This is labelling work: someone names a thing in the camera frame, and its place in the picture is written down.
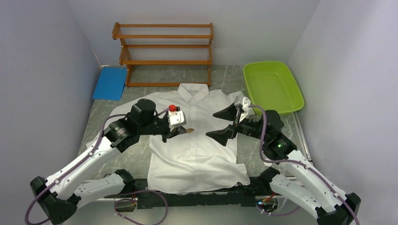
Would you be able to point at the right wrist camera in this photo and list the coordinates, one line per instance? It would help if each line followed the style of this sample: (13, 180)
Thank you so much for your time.
(242, 104)

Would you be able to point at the yellow brooch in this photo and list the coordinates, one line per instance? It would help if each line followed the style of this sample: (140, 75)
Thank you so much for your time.
(189, 130)

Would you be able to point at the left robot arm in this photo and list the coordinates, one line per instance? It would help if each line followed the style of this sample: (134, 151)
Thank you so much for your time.
(60, 195)

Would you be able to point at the wooden shoe rack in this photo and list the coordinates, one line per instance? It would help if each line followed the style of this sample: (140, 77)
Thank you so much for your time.
(164, 45)

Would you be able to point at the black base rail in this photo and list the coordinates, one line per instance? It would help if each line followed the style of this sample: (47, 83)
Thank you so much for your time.
(245, 196)

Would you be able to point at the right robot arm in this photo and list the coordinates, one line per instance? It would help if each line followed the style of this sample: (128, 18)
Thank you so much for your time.
(318, 196)

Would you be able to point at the green plastic basin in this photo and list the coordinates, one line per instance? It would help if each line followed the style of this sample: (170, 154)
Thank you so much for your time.
(271, 85)

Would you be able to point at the white shirt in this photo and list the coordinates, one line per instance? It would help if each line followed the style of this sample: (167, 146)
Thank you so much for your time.
(195, 162)

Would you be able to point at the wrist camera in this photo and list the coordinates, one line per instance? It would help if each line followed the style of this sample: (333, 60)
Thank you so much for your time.
(242, 104)
(176, 117)

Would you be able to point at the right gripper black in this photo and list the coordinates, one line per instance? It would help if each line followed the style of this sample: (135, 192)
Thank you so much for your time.
(222, 135)

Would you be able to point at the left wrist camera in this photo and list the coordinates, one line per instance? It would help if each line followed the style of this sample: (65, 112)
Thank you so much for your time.
(176, 117)

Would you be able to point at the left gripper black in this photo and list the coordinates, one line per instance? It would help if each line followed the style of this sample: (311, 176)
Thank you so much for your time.
(176, 131)

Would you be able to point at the blue board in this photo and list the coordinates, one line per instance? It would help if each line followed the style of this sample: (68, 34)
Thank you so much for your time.
(111, 83)

